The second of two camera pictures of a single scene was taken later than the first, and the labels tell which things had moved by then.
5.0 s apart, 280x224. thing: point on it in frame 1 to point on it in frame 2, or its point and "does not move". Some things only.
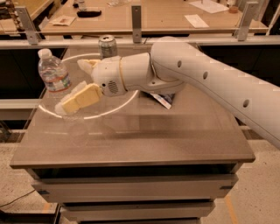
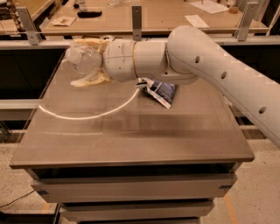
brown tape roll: x=233 y=10 does not move
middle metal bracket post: x=136 y=24 does not move
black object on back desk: x=88 y=13 does not move
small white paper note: x=196 y=21 does not move
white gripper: x=107 y=75 to x=119 y=59
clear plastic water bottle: x=52 y=73 to x=84 y=59
